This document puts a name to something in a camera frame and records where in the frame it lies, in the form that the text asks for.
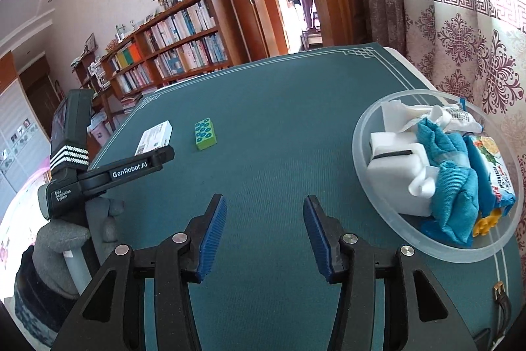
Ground clear plastic bowl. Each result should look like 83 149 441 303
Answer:
352 89 524 264

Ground person's left hand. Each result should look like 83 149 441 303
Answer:
33 198 126 253

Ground pink plastic bin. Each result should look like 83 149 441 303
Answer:
88 114 112 149

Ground large wooden bookshelf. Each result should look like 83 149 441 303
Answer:
101 0 233 99

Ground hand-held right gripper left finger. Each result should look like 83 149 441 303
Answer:
51 194 228 351

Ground blue cracker packet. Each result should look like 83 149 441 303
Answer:
462 134 516 217

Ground small wooden shelf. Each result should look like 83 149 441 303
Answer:
74 47 116 117

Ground white patterned curtain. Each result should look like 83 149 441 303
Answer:
398 0 526 294

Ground orange and yellow building block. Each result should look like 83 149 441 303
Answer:
472 207 503 237

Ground green building block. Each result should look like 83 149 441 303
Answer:
194 119 217 150

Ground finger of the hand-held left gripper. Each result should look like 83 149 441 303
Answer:
78 145 175 195

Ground dark strap with brass buckle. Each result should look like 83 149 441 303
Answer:
472 280 514 347

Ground small white box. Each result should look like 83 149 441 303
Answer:
135 121 174 157

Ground teal fabric pouch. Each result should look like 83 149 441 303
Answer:
415 117 481 245

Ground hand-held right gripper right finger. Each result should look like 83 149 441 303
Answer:
303 195 479 351

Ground rows of books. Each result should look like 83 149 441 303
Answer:
109 1 228 92

